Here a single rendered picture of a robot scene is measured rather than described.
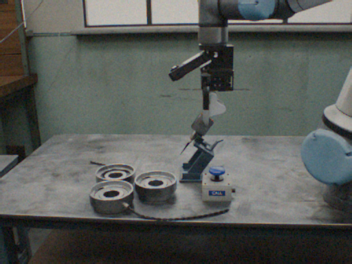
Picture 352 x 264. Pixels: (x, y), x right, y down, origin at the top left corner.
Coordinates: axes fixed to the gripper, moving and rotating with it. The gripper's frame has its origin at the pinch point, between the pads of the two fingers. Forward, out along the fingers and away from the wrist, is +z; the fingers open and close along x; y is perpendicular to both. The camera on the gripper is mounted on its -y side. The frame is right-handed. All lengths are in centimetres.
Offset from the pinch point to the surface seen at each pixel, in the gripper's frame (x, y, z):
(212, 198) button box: -16.0, 1.5, 14.9
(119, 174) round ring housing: -5.0, -22.8, 13.8
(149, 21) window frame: 155, -31, -22
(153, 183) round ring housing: -9.7, -13.2, 14.1
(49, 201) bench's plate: -16.3, -38.6, 16.0
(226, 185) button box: -16.0, 4.8, 11.4
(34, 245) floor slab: 79, -93, 96
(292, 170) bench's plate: 2.8, 25.6, 15.9
